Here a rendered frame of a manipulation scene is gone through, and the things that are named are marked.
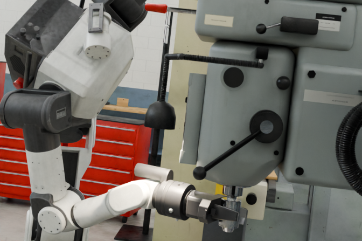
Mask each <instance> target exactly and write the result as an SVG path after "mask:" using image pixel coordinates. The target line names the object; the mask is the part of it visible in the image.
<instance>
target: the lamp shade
mask: <svg viewBox="0 0 362 241"><path fill-rule="evenodd" d="M175 125H176V114H175V109H174V107H173V106H172V105H171V104H170V103H168V102H166V101H155V102H154V103H152V104H151V105H149V107H148V110H147V112H146V114H145V121H144V126H145V127H149V128H156V129H167V130H174V129H175Z"/></svg>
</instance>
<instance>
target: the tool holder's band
mask: <svg viewBox="0 0 362 241"><path fill-rule="evenodd" d="M221 202H222V203H223V204H227V205H233V206H239V205H241V202H242V201H241V200H240V199H238V198H237V199H236V200H230V199H227V197H223V198H222V199H221Z"/></svg>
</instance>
